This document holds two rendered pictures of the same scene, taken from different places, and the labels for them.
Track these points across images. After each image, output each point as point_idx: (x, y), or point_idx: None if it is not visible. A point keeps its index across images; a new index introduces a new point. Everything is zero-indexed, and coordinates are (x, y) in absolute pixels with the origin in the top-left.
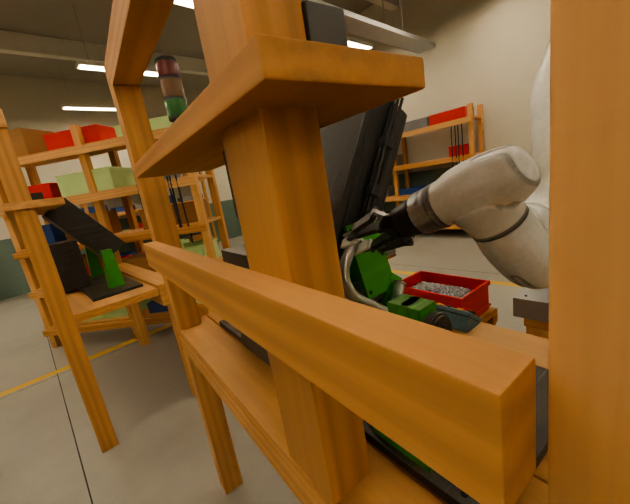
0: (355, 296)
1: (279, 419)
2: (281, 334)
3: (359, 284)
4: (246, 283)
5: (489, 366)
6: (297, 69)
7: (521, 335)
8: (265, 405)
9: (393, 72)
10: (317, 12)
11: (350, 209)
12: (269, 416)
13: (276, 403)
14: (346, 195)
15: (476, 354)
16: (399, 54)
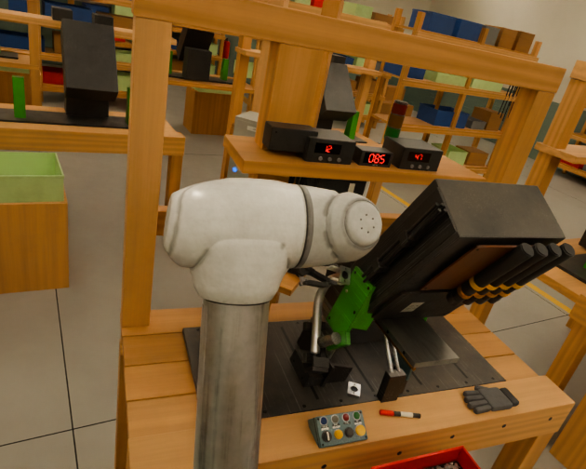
0: (314, 298)
1: (288, 308)
2: None
3: (406, 362)
4: None
5: (160, 207)
6: (225, 146)
7: (277, 452)
8: (304, 307)
9: (236, 160)
10: (266, 126)
11: (368, 261)
12: (293, 306)
13: (302, 311)
14: (372, 249)
15: (164, 208)
16: (239, 154)
